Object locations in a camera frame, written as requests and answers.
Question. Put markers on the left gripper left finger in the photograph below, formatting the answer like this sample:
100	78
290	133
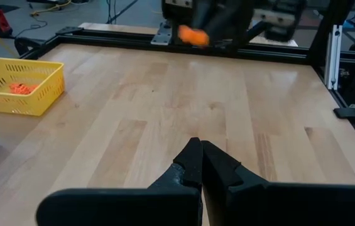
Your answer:
177	191

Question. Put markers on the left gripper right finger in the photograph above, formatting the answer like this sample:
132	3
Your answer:
227	191

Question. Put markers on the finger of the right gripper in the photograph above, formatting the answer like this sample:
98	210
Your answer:
232	22
204	14

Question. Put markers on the orange plastic Halloween figure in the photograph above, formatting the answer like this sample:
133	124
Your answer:
29	88
16	88
193	35

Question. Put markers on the yellow plastic basket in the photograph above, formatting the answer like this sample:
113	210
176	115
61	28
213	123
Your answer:
36	94

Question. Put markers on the gray arm base plate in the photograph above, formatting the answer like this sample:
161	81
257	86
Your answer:
162	34

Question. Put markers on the silver mounting bracket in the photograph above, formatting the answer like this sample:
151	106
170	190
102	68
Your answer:
333	56

